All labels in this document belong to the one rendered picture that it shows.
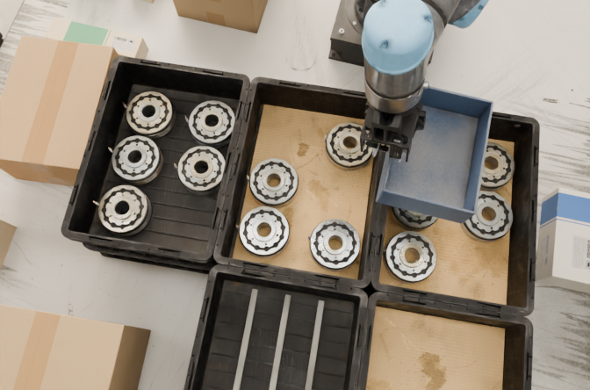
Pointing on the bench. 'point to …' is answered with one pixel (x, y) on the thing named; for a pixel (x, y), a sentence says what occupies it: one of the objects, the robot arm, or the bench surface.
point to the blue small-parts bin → (442, 159)
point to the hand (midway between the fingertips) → (393, 137)
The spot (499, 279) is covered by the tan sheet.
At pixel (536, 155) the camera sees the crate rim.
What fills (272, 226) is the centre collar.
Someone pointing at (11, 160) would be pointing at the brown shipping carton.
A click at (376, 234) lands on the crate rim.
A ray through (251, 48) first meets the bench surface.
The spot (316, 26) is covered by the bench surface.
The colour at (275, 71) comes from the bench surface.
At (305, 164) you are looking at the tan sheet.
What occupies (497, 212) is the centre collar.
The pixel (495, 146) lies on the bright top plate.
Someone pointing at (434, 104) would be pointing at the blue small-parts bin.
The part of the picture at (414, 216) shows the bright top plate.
